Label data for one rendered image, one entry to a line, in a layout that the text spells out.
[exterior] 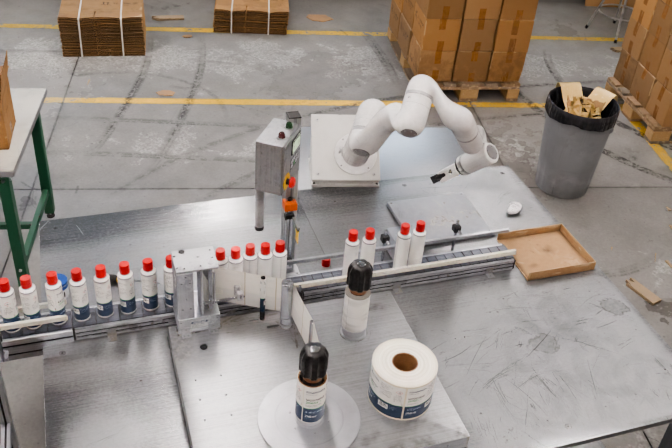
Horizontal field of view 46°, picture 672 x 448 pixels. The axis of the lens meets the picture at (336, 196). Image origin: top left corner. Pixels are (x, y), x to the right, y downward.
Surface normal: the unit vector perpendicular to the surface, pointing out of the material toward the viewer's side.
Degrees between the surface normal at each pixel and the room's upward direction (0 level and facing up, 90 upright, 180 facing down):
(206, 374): 0
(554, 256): 0
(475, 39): 90
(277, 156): 90
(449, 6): 90
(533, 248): 0
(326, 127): 42
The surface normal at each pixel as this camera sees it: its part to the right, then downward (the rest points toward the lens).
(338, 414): 0.07, -0.82
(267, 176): -0.30, 0.52
